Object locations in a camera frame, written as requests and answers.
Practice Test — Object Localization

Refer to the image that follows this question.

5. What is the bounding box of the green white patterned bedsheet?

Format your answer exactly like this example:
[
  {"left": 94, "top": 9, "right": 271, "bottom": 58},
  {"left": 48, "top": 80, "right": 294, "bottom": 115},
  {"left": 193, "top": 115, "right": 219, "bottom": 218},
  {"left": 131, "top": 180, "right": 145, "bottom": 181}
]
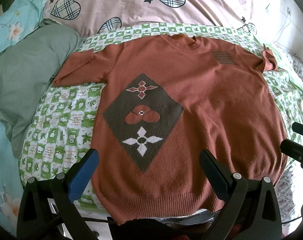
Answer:
[{"left": 19, "top": 23, "right": 303, "bottom": 183}]

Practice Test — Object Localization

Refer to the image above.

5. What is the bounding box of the rust orange knit sweater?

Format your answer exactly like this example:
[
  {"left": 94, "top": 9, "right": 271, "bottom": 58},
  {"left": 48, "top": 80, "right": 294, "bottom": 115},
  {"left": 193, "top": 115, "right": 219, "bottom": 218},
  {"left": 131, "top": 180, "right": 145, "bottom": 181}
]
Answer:
[{"left": 53, "top": 34, "right": 287, "bottom": 224}]

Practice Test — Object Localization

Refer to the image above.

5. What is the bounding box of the light blue floral pillow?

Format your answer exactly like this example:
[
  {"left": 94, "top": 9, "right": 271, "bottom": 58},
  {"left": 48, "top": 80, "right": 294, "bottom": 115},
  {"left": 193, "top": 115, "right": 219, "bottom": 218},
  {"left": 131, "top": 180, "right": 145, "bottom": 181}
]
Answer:
[{"left": 0, "top": 0, "right": 58, "bottom": 235}]

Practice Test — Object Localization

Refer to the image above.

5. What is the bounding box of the pink heart print quilt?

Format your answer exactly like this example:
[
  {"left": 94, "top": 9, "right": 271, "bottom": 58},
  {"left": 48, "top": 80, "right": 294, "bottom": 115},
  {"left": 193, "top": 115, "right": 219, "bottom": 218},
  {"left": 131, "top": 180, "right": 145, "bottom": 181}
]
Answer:
[{"left": 42, "top": 0, "right": 292, "bottom": 40}]

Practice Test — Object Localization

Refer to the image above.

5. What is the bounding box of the sage green pillow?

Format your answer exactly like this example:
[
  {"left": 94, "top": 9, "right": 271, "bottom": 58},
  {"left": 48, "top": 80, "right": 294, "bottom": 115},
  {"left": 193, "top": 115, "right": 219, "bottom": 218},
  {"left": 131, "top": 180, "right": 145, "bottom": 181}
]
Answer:
[{"left": 0, "top": 24, "right": 83, "bottom": 158}]

